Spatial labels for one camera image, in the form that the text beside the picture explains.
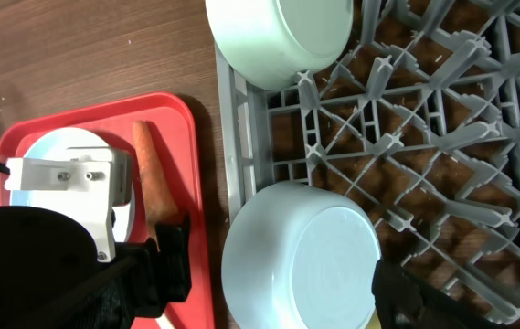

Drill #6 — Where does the teal green bowl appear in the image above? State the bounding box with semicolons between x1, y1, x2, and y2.
205;0;354;90

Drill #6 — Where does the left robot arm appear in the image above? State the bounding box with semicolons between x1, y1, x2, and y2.
0;206;192;328

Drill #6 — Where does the grey dishwasher rack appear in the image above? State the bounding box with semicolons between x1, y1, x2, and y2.
216;1;520;328

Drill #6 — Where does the yellow plastic cup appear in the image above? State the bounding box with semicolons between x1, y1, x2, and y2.
365;313;381;329

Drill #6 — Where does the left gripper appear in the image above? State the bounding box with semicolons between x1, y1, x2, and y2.
115;214;192;318

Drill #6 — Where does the red serving tray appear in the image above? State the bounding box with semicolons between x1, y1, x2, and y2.
0;92;215;329

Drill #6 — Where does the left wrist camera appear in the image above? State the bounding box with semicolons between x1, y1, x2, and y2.
5;147;133;262

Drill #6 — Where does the light blue bowl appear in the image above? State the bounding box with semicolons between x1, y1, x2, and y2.
221;182;381;328

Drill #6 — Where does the white plastic spoon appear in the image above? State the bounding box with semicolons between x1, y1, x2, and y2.
156;314;175;329

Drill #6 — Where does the orange carrot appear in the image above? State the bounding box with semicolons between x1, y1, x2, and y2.
133;121;181;241

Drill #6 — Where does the light blue plate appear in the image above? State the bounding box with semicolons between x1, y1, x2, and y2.
9;127;135;242

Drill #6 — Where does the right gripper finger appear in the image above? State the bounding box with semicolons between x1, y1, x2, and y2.
371;260;502;329

